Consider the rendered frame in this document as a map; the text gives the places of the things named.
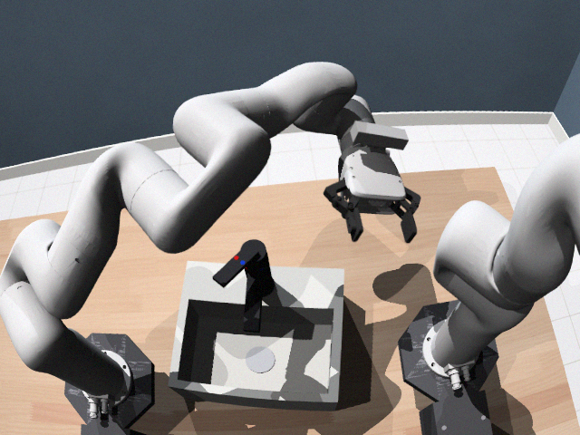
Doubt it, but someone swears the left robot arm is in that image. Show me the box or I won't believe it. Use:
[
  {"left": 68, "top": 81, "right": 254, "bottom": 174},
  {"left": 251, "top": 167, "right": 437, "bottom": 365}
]
[{"left": 0, "top": 63, "right": 409, "bottom": 419}]

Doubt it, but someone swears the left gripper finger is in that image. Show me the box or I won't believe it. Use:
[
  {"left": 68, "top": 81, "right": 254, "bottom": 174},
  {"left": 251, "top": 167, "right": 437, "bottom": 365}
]
[
  {"left": 388, "top": 188, "right": 421, "bottom": 243},
  {"left": 324, "top": 179, "right": 363, "bottom": 242}
]

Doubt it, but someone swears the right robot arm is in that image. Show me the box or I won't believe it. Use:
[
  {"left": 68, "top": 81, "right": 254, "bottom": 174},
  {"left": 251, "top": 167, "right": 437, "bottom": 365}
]
[{"left": 422, "top": 134, "right": 580, "bottom": 391}]

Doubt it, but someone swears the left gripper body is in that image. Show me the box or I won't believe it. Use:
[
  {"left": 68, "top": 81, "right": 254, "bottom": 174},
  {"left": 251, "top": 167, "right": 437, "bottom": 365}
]
[{"left": 338, "top": 143, "right": 406, "bottom": 215}]

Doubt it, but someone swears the white rectangular sink basin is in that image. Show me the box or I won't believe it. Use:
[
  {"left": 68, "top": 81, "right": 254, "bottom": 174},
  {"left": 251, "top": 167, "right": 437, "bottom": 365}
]
[{"left": 168, "top": 261, "right": 344, "bottom": 411}]

